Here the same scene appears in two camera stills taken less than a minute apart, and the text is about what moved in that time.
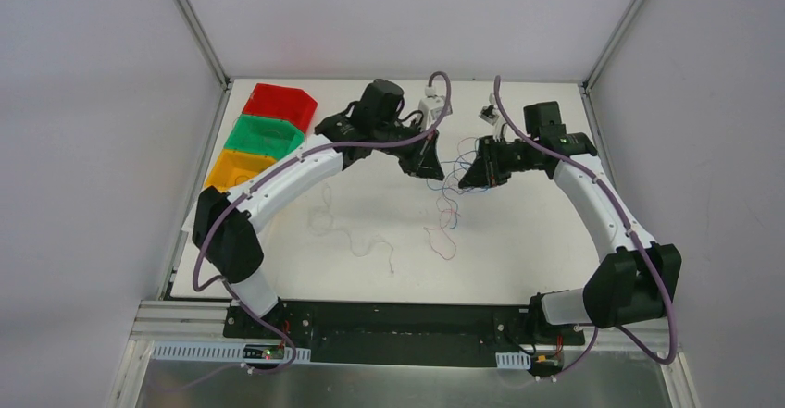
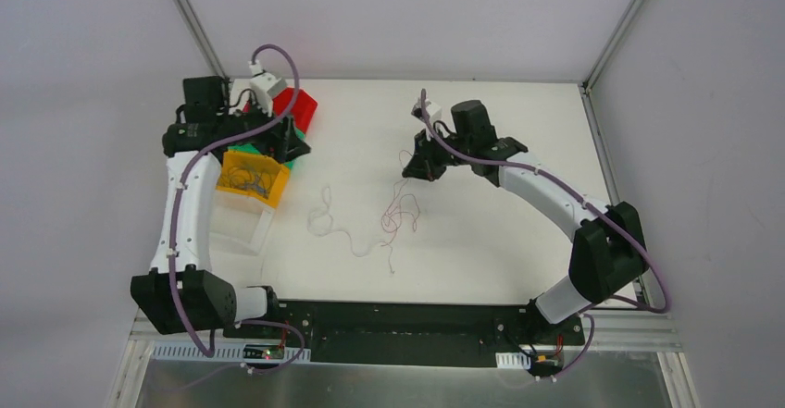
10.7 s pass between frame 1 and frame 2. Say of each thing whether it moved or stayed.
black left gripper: moved
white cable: stayed
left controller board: stayed
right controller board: stayed
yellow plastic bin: stayed
